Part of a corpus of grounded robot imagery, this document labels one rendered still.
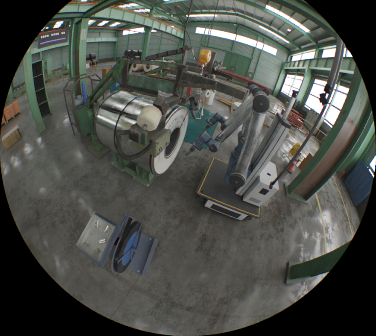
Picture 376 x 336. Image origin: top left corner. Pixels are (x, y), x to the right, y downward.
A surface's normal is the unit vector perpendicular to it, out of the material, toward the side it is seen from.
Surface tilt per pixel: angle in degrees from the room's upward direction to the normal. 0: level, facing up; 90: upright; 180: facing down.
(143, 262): 0
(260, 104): 90
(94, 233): 0
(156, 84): 90
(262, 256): 0
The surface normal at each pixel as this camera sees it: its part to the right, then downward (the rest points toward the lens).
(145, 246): 0.18, -0.76
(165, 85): -0.38, 0.53
